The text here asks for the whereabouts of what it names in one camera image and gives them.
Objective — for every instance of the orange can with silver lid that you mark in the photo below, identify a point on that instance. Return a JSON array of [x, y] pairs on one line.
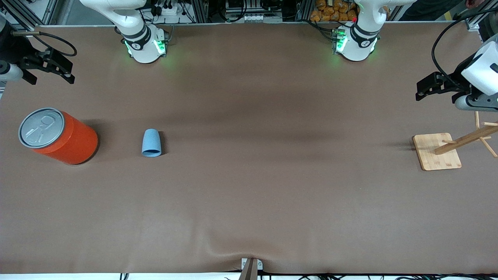
[[74, 144]]

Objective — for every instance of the orange snack bags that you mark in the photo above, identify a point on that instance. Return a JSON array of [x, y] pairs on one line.
[[330, 11]]

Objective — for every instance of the black electronics box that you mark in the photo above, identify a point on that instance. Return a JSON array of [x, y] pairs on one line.
[[249, 4]]

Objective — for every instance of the person in dark clothes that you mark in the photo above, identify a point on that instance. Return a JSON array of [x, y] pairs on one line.
[[428, 9]]

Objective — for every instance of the light blue plastic cup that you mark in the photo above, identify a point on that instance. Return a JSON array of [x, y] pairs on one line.
[[151, 142]]

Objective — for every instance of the aluminium frame profile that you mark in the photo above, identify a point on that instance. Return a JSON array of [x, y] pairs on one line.
[[23, 11], [476, 21]]

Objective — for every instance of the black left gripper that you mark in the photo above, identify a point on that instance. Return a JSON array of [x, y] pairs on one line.
[[454, 83]]

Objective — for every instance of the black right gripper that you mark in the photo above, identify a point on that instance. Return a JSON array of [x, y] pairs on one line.
[[16, 51]]

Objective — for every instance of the brown table mat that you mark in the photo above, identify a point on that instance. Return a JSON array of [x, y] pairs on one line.
[[249, 175]]

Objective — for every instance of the aluminium frame post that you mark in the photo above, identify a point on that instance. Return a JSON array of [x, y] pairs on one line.
[[199, 11], [303, 9]]

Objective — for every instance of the wooden cup rack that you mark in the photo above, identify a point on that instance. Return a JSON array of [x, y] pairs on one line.
[[437, 155]]

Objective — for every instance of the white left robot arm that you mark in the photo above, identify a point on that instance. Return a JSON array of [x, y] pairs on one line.
[[362, 46]]

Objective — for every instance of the white terminal strip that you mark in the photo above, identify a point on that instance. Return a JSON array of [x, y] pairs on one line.
[[260, 18]]

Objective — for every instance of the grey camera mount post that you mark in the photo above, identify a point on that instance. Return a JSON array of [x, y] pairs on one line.
[[251, 270]]

